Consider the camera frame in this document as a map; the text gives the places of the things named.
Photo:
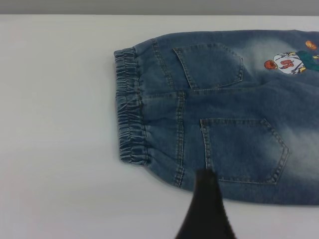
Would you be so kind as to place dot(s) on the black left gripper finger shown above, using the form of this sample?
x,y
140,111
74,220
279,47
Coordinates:
x,y
204,211

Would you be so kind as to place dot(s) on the blue denim jeans basketball print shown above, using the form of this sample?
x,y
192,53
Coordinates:
x,y
224,99

